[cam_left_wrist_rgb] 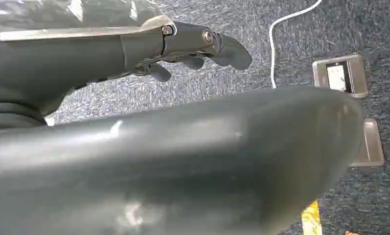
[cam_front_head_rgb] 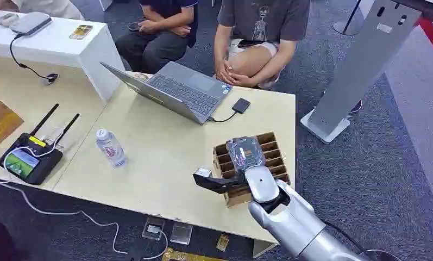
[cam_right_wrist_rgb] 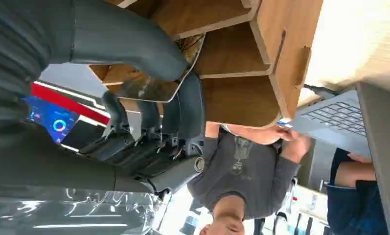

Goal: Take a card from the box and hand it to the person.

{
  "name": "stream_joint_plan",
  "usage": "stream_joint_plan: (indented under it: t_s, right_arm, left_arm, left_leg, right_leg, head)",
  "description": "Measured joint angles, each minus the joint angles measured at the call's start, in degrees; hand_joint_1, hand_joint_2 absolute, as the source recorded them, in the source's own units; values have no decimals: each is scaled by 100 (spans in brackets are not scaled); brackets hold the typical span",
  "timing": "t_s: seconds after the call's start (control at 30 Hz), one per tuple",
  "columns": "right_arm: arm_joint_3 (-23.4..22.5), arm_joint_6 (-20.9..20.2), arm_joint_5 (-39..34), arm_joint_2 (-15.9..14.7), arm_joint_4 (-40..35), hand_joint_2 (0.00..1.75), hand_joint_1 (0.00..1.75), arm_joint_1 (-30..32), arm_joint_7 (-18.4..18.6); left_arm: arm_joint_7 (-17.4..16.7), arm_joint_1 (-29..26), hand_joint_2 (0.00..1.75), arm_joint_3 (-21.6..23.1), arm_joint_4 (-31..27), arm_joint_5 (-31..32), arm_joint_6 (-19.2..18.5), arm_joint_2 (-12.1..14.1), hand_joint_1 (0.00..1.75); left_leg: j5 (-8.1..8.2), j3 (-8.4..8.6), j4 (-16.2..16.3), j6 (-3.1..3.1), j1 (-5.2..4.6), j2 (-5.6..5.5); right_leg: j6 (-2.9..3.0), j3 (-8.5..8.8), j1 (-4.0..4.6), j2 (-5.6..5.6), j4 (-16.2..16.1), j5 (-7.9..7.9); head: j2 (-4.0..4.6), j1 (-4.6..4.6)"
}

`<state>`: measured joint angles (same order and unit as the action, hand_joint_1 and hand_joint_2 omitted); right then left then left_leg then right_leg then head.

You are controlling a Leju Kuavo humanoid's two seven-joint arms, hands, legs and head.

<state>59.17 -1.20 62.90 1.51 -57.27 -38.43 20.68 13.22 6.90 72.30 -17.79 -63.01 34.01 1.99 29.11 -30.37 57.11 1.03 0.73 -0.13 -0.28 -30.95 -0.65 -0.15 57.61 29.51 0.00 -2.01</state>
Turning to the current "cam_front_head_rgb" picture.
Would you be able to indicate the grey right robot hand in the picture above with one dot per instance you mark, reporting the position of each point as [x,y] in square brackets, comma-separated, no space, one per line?
[245,154]

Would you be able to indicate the white riser box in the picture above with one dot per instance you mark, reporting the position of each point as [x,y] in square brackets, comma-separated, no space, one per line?
[58,47]

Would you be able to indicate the round floor stand base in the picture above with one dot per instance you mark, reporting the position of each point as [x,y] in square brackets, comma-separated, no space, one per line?
[347,26]

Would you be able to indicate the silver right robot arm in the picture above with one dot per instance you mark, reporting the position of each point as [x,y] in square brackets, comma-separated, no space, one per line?
[295,223]

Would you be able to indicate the grey flat device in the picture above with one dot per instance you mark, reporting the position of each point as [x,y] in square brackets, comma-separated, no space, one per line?
[31,23]

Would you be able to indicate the small yellow card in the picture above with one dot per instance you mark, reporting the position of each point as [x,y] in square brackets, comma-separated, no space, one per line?
[222,242]

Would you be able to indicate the wooden slotted card box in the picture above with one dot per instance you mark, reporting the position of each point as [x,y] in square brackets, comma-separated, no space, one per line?
[273,153]

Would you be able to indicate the floor socket box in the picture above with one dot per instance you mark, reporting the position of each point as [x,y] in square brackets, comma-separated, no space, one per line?
[153,228]

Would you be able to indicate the black phone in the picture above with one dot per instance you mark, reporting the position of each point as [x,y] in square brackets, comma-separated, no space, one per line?
[134,26]

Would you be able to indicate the grey open laptop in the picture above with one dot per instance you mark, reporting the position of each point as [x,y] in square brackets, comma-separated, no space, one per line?
[187,92]

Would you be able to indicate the brown wooden organizer box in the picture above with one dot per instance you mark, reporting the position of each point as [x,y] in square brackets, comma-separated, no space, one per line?
[0,122]

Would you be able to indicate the yellow patterned sheet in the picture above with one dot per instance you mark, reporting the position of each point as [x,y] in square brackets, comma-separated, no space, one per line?
[187,256]

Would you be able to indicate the clear floor plate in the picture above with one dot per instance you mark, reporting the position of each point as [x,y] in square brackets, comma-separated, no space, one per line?
[181,233]

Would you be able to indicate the grey metal stand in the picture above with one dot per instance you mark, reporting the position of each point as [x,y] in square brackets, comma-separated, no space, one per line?
[364,65]

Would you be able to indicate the black external drive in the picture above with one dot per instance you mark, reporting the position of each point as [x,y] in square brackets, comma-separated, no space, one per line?
[241,106]

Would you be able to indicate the black remote controller with antennas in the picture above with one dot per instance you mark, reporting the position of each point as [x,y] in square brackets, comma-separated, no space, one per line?
[31,160]

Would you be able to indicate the person in dark clothing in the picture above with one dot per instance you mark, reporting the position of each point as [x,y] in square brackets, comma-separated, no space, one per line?
[158,43]

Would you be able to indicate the small pale handheld device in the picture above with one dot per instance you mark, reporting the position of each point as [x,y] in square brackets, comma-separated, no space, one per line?
[6,19]

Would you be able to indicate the clear plastic water bottle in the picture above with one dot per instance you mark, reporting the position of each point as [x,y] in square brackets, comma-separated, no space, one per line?
[111,148]

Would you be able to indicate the person in grey shirt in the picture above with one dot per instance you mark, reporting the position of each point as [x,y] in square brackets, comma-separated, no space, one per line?
[259,43]

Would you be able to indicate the person in pale clothing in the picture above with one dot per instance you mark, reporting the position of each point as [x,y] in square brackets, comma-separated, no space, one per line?
[47,7]

